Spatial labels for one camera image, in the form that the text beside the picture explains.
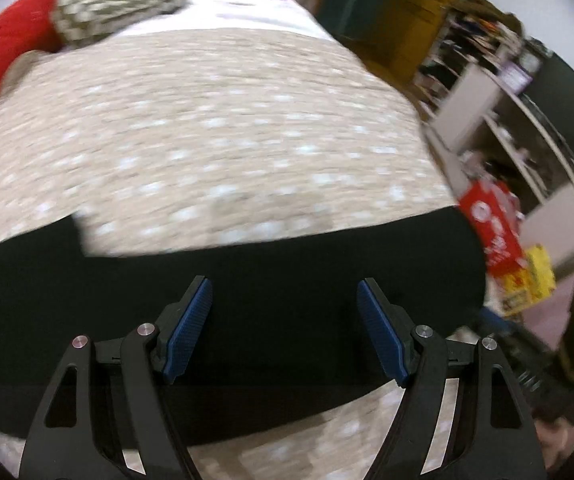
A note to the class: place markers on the right hand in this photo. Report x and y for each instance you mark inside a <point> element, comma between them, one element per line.
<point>556,440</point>

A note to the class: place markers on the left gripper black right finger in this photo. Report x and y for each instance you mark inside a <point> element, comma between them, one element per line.
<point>462,414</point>

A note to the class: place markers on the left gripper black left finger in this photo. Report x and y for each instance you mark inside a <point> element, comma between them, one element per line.
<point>74,434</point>

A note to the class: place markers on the yellow box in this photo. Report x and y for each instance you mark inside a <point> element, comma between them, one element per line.
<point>532,282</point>

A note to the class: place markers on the black pants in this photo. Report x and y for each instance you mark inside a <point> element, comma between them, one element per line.
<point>283,339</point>

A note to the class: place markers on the white bed sheet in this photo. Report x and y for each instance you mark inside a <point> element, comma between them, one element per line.
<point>282,15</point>

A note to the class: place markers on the wooden door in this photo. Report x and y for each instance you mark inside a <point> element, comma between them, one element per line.
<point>406,32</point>

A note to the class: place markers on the olive dotted cushion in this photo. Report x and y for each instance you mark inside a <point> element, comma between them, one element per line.
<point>80,23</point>

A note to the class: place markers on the beige dotted quilt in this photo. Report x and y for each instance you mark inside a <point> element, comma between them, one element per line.
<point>207,138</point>

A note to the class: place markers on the cluttered white shelf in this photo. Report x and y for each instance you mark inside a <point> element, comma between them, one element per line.
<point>502,105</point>

